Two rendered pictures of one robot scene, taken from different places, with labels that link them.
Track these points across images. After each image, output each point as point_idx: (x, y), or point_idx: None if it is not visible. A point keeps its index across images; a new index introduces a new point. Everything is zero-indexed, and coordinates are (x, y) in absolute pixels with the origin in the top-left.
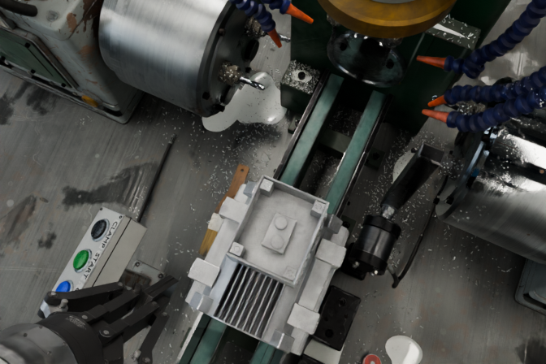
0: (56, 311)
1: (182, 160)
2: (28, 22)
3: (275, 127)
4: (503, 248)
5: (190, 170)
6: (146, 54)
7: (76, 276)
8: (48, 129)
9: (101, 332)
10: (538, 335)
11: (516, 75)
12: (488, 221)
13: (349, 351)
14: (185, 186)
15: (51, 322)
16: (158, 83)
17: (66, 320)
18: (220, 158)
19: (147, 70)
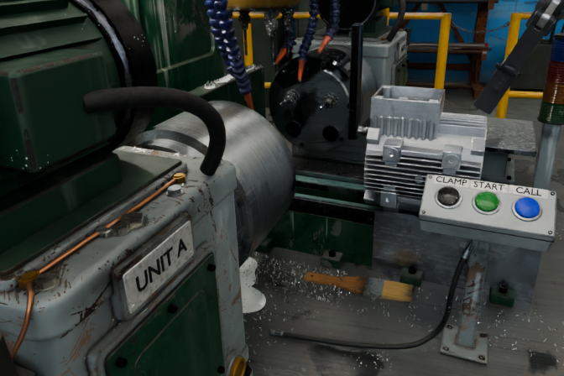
0: (545, 2)
1: (304, 325)
2: (213, 191)
3: (261, 260)
4: (350, 170)
5: (315, 317)
6: (254, 154)
7: (505, 201)
8: None
9: None
10: None
11: None
12: (364, 86)
13: None
14: (336, 319)
15: None
16: (275, 176)
17: None
18: (299, 295)
19: (265, 169)
